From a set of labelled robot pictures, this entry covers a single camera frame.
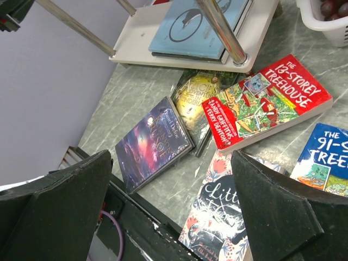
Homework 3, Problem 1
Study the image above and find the white two-tier shelf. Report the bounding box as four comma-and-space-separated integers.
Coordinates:
39, 1, 280, 73

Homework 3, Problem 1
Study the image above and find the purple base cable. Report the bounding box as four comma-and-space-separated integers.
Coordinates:
100, 209, 125, 261

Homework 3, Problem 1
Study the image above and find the blue 91-Storey Treehouse book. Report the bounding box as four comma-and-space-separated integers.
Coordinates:
290, 123, 347, 197

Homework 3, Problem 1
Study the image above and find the light blue book with swan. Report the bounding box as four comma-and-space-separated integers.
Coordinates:
148, 0, 253, 62

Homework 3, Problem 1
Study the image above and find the Alice in Wonderland book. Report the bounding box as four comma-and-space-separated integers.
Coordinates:
171, 69, 239, 157

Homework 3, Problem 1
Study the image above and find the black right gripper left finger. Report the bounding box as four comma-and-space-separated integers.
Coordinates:
1, 150, 112, 260

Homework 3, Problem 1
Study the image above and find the red 13-Storey Treehouse book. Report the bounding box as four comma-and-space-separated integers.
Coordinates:
202, 54, 333, 153

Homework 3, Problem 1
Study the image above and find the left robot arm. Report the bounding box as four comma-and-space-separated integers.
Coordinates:
0, 0, 34, 32

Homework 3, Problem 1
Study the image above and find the Little Women book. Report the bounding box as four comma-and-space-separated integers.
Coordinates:
178, 148, 288, 261

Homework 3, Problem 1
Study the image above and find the dark grapes bunch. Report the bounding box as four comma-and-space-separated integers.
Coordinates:
320, 0, 348, 21

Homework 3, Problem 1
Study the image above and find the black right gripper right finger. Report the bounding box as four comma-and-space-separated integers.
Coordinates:
231, 151, 347, 260

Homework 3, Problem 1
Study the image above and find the white plastic basket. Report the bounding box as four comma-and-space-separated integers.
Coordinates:
295, 0, 347, 47

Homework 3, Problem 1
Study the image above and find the Robinson Crusoe book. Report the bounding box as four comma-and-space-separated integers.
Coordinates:
115, 96, 194, 194

